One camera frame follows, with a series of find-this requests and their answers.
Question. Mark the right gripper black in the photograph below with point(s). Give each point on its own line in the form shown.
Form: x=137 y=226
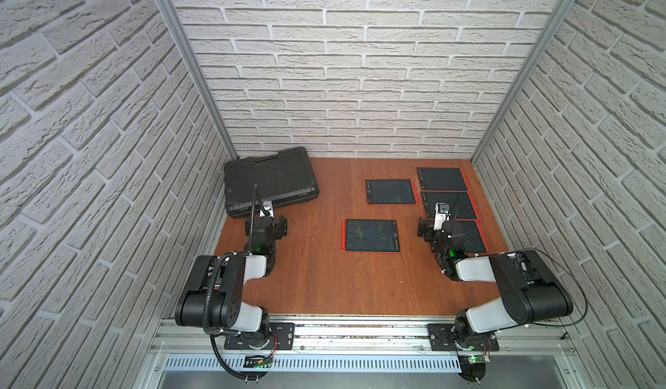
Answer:
x=429 y=228

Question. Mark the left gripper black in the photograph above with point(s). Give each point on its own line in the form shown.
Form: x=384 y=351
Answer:
x=265 y=227

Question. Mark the writing tablet red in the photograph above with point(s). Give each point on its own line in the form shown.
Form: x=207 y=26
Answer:
x=391 y=192
x=370 y=236

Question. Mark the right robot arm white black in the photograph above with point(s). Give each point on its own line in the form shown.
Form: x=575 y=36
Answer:
x=529 y=291

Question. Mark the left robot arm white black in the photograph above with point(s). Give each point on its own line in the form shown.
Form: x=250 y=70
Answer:
x=212 y=296

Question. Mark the black plastic tool case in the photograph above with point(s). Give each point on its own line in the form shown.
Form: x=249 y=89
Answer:
x=285 y=178

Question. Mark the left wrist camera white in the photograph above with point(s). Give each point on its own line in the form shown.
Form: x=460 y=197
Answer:
x=267 y=209

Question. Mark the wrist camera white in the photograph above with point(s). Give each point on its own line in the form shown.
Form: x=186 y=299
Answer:
x=267 y=209
x=442 y=216

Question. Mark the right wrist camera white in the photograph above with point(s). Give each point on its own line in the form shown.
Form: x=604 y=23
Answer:
x=442 y=216

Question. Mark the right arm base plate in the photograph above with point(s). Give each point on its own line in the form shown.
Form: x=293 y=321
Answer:
x=447 y=337

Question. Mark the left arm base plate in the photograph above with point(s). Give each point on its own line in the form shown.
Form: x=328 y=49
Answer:
x=281 y=335

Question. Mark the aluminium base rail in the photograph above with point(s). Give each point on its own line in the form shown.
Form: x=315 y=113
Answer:
x=359 y=344

